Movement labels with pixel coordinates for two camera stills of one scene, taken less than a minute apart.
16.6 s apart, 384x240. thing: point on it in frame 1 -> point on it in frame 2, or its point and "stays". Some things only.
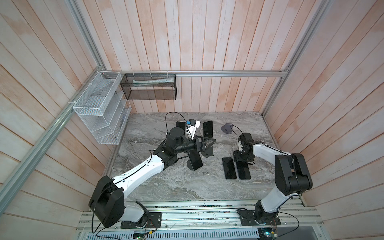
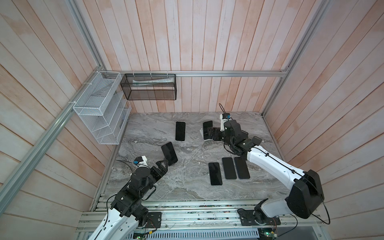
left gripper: (202, 147) -> (159, 174)
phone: (195, 159) -> (215, 173)
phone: (181, 124) stays
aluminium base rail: (217, 216) stays
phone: (208, 129) stays
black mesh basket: (149, 86) stays
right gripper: (237, 157) -> (216, 131)
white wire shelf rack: (103, 106) stays
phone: (229, 168) stays
